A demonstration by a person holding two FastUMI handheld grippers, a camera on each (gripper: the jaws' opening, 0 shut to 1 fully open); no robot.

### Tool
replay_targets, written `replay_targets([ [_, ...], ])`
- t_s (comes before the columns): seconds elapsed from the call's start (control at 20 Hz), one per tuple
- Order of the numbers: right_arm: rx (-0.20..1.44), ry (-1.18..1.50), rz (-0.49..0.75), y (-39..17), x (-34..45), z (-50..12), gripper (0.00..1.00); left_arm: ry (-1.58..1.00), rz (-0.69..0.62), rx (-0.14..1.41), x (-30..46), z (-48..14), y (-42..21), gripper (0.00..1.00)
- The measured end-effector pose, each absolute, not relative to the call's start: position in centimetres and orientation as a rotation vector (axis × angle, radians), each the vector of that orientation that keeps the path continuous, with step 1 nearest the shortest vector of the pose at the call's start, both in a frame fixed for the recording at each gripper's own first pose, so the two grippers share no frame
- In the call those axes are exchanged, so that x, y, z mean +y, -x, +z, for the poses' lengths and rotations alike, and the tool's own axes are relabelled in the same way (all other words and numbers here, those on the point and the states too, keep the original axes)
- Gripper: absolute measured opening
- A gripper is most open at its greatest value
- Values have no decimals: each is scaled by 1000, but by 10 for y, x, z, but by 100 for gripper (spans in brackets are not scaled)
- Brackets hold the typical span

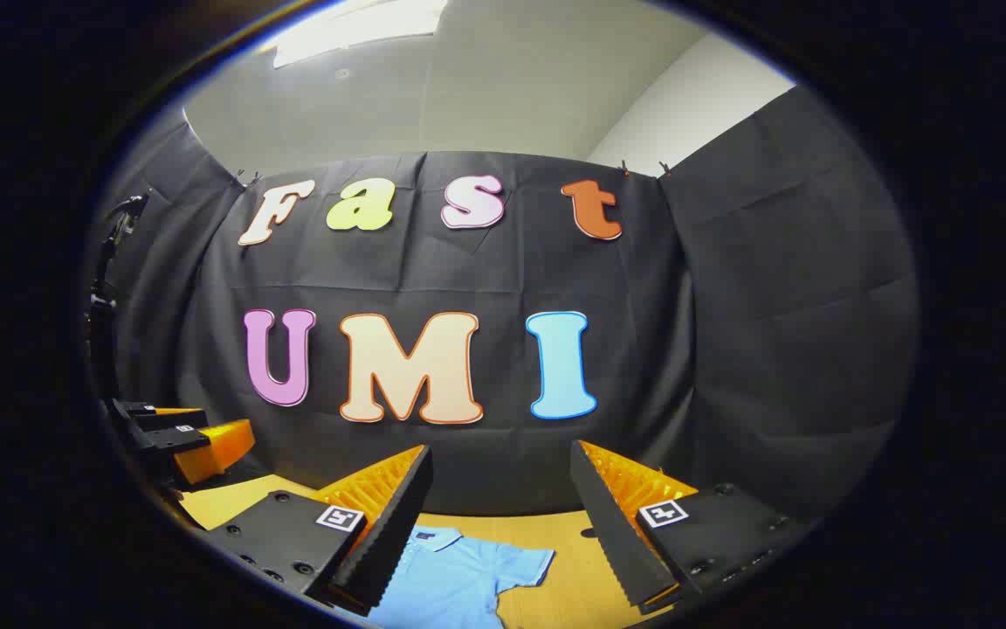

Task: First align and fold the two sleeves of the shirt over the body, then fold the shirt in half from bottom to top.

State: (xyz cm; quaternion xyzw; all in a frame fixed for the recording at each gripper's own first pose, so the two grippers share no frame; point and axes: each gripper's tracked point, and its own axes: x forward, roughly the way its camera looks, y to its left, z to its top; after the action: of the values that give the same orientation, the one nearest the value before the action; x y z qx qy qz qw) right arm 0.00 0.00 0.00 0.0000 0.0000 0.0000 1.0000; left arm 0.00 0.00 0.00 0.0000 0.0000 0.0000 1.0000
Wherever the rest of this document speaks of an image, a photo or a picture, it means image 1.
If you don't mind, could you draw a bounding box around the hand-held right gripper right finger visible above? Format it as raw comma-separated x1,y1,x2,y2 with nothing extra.
568,439,818,612

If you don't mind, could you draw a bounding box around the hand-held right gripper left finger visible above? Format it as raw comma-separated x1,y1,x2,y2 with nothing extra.
202,444,434,617

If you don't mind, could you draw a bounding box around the light blue T-shirt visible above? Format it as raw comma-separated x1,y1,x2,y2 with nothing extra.
368,524,556,629

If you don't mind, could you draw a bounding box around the black stand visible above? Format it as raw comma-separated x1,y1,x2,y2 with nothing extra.
84,192,151,403

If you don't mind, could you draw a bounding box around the black backdrop cloth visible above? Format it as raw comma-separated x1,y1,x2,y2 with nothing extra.
88,83,921,525

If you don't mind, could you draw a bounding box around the ceiling light panel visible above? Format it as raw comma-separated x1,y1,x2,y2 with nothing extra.
272,0,451,70

